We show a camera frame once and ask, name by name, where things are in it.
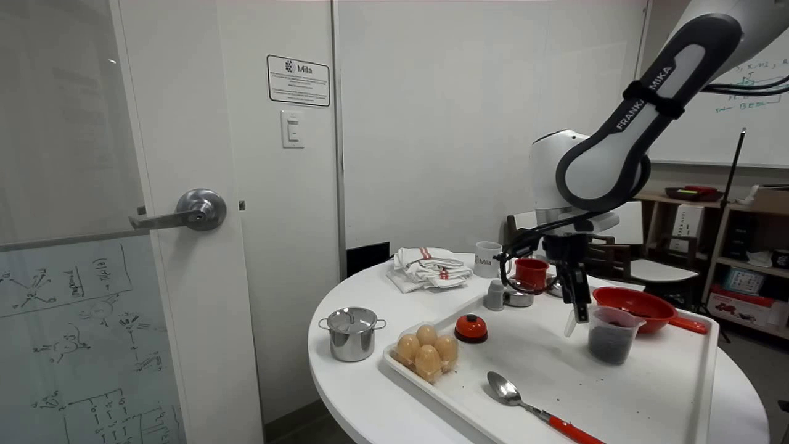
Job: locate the white mug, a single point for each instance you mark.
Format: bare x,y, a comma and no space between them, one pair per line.
487,259

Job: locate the grey shaker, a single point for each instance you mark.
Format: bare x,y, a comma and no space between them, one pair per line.
493,296

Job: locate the black box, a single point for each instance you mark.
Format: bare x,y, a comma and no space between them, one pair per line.
367,257

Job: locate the wooden shelf unit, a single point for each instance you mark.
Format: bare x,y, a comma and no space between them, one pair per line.
778,201

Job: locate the red bowl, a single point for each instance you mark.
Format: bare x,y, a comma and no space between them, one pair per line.
654,310

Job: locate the orange call bell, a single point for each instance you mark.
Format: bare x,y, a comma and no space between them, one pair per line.
471,330

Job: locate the white door with glass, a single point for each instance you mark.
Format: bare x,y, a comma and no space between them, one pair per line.
188,330

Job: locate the white tray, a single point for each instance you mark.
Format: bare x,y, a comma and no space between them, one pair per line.
534,385

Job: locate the white backed black chair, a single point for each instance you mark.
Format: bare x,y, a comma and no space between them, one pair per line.
630,225

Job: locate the white light switch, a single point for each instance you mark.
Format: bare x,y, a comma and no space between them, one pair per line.
291,130

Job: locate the steel pot with lid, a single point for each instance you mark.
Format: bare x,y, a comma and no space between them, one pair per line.
350,337

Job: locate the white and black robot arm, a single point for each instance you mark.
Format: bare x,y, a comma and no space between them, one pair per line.
605,168

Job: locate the flat red item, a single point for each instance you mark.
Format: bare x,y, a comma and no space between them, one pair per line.
690,193

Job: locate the black pole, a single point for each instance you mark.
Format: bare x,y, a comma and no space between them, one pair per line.
732,177

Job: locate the white cloth with red stripes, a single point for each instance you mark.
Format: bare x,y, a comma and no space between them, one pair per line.
428,267

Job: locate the white wall notice sign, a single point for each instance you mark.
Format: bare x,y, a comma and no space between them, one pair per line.
299,79

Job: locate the red and white box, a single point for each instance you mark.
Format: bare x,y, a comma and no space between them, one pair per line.
743,310

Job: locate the red mug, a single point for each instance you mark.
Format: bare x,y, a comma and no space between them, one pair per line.
530,274

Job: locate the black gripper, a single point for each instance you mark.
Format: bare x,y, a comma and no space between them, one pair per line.
568,249

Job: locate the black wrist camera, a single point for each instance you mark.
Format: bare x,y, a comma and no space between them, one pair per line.
518,242

